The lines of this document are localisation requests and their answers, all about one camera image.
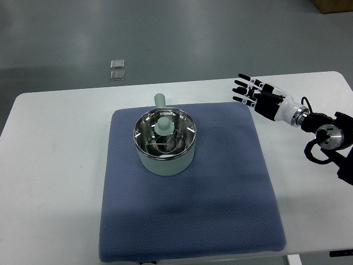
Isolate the blue padded mat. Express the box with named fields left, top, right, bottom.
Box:
left=99, top=102, right=286, bottom=262

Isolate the glass lid with green knob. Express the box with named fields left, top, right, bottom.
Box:
left=133, top=107, right=196, bottom=160

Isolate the metal floor plate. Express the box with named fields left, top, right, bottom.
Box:
left=110, top=59, right=125, bottom=69
left=110, top=70, right=125, bottom=81

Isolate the black bracket under table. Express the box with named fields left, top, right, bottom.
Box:
left=329, top=249, right=353, bottom=257

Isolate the lower metal floor plate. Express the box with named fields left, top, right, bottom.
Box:
left=110, top=70, right=125, bottom=81

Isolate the upper metal floor plate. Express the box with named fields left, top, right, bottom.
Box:
left=110, top=59, right=125, bottom=69

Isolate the brown cardboard box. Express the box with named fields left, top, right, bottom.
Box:
left=312, top=0, right=352, bottom=14

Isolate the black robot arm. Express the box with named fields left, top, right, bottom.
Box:
left=298, top=97, right=352, bottom=185

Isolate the white table leg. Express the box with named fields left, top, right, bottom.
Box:
left=286, top=255, right=302, bottom=265

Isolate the pale green pot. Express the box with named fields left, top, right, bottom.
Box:
left=136, top=93, right=195, bottom=176

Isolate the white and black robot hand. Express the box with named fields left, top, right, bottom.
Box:
left=232, top=73, right=309, bottom=127

